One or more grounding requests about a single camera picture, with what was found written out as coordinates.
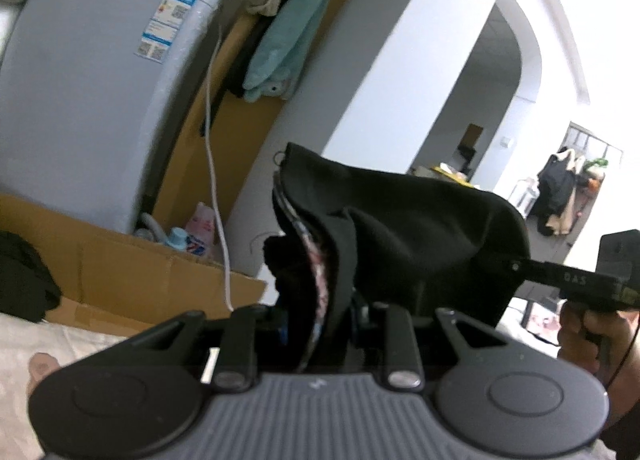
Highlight black hoodie floral lining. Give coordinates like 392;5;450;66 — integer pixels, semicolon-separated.
262;143;530;372

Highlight person right hand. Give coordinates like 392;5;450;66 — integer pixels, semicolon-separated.
558;302;639;426

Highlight flattened cardboard sheet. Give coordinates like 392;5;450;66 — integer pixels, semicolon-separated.
0;191;269;339

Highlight pink blue bottle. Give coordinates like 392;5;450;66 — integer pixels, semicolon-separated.
164;202;215;258

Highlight coats on rack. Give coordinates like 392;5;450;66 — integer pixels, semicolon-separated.
530;146;608;237

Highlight white patterned bed sheet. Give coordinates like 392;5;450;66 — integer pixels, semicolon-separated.
1;314;122;459

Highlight black fuzzy garment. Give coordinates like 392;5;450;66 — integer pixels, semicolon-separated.
0;232;62;322

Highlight grey appliance cabinet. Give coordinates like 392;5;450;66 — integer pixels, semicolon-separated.
1;0;224;234

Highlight teal hanging towel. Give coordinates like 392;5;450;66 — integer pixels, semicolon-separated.
243;0;330;102

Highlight white charging cable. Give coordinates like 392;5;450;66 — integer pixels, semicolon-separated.
203;24;237;314

